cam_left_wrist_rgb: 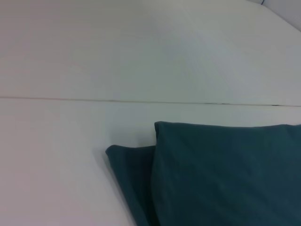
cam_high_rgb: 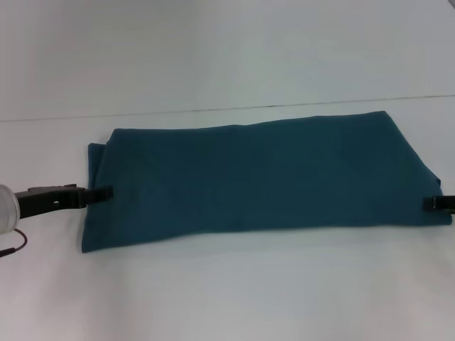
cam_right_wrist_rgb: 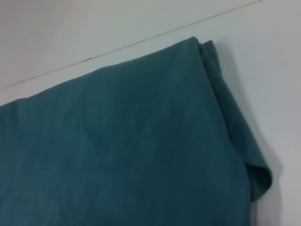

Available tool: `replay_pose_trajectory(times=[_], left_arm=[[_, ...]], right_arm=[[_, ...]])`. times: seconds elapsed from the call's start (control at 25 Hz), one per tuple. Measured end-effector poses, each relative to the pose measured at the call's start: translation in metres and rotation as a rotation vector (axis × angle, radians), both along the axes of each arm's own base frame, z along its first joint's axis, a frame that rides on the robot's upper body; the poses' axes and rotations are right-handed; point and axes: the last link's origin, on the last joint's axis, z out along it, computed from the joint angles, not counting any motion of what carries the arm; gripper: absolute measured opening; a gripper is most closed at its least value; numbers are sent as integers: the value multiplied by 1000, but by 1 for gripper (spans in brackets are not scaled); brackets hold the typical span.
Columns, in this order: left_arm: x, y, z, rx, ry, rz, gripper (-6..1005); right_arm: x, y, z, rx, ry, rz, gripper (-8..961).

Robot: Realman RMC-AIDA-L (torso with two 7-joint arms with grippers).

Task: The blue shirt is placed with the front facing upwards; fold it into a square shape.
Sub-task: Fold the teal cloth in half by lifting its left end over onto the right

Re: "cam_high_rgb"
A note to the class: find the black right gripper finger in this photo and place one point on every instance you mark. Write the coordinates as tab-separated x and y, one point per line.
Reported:
439	203

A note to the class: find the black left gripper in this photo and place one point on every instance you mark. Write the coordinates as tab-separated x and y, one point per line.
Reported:
49	200

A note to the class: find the teal t-shirt with FREE print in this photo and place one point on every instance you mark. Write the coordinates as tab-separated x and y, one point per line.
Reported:
266	177

